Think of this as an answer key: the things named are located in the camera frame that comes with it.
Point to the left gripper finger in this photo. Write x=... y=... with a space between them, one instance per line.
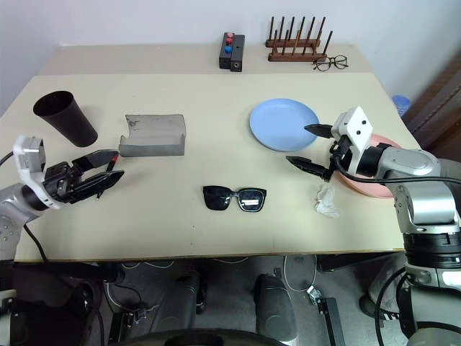
x=99 y=158
x=99 y=184

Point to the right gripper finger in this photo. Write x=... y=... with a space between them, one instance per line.
x=309 y=166
x=320 y=129

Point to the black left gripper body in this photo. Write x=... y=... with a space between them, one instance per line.
x=59 y=182

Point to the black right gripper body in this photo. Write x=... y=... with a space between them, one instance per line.
x=340 y=158

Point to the red and black pen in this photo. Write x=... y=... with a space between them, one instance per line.
x=114 y=159

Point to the black plastic cup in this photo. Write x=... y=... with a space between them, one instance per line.
x=68 y=122

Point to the grey felt glasses case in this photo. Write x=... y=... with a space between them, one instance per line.
x=155 y=133

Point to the black sunglasses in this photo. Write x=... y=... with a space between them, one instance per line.
x=216 y=198

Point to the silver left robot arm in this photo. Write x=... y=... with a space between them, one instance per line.
x=9 y=216

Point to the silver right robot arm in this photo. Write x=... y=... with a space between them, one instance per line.
x=414 y=162

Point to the pink plate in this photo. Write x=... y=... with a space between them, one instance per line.
x=360 y=188

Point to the crumpled white tissue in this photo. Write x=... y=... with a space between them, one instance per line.
x=326 y=202

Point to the blue plate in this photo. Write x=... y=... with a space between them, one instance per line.
x=281 y=122

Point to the black framed clear eyeglasses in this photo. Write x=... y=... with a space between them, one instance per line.
x=324 y=66

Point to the wooden peg dish rack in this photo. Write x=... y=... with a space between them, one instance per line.
x=295 y=56

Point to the blue water jug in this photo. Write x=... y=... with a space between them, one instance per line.
x=400 y=104

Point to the black box with coloured buttons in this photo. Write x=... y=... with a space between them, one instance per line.
x=225 y=59

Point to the dark grey rounded shape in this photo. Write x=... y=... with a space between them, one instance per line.
x=180 y=302
x=275 y=306

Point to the black bar with metal clamp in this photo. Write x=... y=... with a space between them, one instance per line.
x=331 y=320

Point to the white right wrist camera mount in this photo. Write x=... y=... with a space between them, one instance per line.
x=356 y=122

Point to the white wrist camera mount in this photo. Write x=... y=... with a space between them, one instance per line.
x=356 y=122
x=27 y=162

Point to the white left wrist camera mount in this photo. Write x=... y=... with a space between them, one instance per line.
x=27 y=162

